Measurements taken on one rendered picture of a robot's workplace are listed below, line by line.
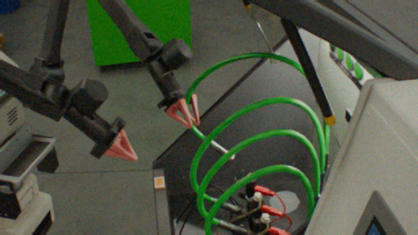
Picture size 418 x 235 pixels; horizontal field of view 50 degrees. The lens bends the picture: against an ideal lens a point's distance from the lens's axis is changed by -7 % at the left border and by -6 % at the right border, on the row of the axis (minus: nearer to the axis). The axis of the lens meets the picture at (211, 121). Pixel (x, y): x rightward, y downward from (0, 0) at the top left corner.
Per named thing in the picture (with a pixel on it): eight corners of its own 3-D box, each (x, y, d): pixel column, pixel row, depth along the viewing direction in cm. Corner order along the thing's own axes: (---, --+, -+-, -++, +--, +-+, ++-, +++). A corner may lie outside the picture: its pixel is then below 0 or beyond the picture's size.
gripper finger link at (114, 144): (139, 161, 110) (107, 138, 108) (122, 178, 113) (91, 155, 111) (145, 146, 116) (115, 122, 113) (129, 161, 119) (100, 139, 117)
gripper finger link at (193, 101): (211, 117, 127) (192, 87, 128) (194, 123, 121) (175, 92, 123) (195, 128, 131) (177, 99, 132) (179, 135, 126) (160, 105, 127)
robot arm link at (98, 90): (46, 86, 109) (37, 111, 103) (68, 56, 103) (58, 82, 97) (88, 109, 115) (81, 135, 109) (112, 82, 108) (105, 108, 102)
